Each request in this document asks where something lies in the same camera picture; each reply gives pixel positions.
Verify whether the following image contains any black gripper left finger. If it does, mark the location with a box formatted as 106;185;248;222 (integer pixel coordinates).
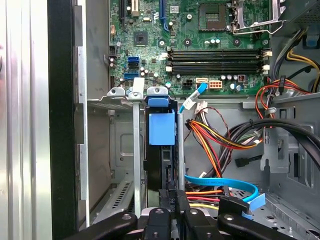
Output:
64;188;175;240

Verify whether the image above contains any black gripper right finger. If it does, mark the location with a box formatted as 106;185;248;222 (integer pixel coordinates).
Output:
174;189;298;240

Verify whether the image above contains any orange red power wire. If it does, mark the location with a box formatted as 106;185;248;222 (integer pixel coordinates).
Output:
169;118;264;216

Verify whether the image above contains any hard disk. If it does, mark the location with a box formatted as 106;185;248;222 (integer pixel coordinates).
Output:
144;86;181;210

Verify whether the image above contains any silver perforated disk bay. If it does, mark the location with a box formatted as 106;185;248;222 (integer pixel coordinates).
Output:
86;76;186;227

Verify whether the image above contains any small black plug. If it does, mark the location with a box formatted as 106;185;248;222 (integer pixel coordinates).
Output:
234;154;263;169

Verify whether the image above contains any silver optical drive cage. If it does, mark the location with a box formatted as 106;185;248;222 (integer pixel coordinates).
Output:
241;89;320;240

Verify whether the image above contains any black open PC case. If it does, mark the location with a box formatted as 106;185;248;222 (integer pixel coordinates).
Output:
46;0;320;240

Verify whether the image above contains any black RAM slot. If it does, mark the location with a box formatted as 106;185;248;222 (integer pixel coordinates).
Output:
167;48;272;56
163;54;272;62
166;62;270;70
166;67;270;75

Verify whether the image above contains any green motherboard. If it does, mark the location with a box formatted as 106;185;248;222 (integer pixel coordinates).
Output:
108;0;273;98

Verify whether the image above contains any black square chip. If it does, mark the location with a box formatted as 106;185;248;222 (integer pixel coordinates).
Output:
133;30;149;48

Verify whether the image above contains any grey power supply unit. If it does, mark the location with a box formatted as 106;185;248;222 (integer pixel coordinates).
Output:
269;0;320;52

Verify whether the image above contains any CPU socket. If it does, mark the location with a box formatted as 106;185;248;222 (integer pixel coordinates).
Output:
198;2;228;33

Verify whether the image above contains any blue expansion slot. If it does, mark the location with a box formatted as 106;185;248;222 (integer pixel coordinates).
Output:
158;0;171;33

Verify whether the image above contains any metal socket cover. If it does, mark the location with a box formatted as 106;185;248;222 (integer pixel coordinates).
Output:
231;0;288;31

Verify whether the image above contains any black expansion slot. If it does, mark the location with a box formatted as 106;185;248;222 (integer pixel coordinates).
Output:
118;0;128;28

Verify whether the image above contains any blue plastic clip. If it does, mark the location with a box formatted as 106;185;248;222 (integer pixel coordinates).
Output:
303;31;320;49

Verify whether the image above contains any cream expansion slot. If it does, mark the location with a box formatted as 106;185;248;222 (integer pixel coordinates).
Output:
130;0;140;18

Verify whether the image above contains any blue SATA data wire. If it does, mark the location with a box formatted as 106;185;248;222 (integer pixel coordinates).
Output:
178;81;267;221

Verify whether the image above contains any thin wire with white plug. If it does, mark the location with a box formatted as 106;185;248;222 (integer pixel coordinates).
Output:
194;100;232;147

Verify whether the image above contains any thick black cable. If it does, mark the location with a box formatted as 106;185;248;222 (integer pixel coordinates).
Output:
217;117;320;177

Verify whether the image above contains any red orange wire loop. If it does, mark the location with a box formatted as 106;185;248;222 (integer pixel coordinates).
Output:
254;77;312;121

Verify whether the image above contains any yellow black wire bundle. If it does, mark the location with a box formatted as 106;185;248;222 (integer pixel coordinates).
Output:
272;27;320;94

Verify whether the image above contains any wire locking lever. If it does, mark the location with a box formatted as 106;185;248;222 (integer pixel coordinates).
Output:
231;19;288;35

